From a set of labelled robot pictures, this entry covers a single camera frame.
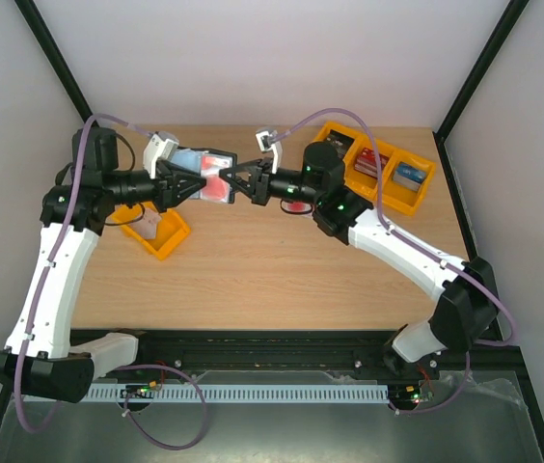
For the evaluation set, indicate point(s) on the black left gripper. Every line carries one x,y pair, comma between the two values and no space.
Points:
172,186

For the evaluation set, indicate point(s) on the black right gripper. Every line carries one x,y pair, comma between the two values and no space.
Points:
258,182

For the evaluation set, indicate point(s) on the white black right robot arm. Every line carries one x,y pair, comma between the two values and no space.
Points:
462,290

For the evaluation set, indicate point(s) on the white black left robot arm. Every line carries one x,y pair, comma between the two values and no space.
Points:
37,358

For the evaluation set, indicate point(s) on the white card with blossom print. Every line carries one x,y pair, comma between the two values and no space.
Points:
147,227

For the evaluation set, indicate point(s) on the black card stack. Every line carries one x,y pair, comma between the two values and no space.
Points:
341,142

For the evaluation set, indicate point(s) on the red card stack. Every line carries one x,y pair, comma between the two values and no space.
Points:
365,163

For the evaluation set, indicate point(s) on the blue card stack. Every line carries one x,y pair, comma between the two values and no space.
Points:
409,177

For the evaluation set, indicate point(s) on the small yellow plastic bin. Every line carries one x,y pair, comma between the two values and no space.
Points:
172,229

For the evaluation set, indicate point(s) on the yellow three-compartment tray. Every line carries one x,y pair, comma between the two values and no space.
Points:
387,157

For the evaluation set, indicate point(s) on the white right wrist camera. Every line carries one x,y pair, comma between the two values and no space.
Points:
267,138

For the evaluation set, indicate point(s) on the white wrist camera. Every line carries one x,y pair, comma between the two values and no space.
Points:
161,146
267,138

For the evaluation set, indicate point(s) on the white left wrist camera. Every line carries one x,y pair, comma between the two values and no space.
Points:
161,146

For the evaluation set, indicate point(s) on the black aluminium frame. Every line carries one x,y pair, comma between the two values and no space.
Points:
509,18

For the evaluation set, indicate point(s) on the white slotted cable duct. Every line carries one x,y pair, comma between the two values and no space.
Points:
257,394

